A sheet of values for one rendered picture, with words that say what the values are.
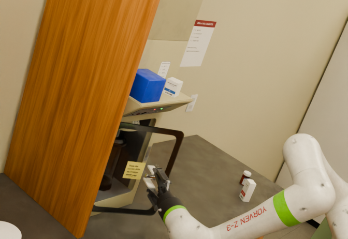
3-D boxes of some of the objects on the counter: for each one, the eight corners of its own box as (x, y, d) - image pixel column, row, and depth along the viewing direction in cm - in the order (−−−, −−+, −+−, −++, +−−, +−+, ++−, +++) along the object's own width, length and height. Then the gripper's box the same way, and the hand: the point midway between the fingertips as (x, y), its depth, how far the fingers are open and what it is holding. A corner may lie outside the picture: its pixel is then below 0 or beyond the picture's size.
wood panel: (3, 172, 226) (92, -181, 180) (9, 171, 228) (98, -178, 183) (77, 238, 201) (202, -153, 155) (83, 236, 203) (208, -150, 158)
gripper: (170, 227, 196) (149, 192, 216) (186, 186, 191) (163, 153, 210) (152, 226, 193) (132, 190, 212) (168, 184, 187) (146, 151, 207)
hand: (150, 176), depth 209 cm, fingers open, 5 cm apart
